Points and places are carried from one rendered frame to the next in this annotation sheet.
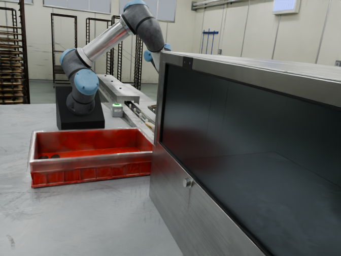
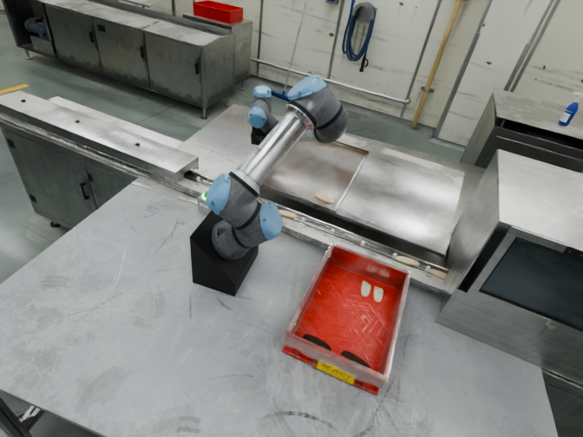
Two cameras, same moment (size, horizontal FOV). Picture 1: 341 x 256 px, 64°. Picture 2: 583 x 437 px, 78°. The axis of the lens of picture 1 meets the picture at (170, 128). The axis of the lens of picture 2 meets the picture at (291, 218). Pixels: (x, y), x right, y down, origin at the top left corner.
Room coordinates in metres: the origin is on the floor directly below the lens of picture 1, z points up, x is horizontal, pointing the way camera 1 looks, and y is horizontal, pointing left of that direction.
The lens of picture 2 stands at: (0.70, 1.07, 1.87)
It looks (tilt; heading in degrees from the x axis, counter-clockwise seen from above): 39 degrees down; 312
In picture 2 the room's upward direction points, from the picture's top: 9 degrees clockwise
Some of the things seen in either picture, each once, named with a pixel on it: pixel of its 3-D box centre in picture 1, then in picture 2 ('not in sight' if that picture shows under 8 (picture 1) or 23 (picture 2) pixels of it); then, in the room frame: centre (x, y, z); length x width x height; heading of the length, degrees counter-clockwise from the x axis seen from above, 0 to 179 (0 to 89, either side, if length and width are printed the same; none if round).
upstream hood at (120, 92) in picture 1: (113, 86); (89, 132); (2.65, 0.59, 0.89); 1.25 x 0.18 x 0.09; 23
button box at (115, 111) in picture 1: (116, 113); (208, 205); (1.83, 0.38, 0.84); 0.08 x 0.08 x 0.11; 23
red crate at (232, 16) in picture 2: not in sight; (218, 11); (4.98, -1.73, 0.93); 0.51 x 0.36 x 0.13; 27
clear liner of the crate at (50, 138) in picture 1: (95, 151); (351, 308); (1.05, 0.30, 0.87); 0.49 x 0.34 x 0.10; 115
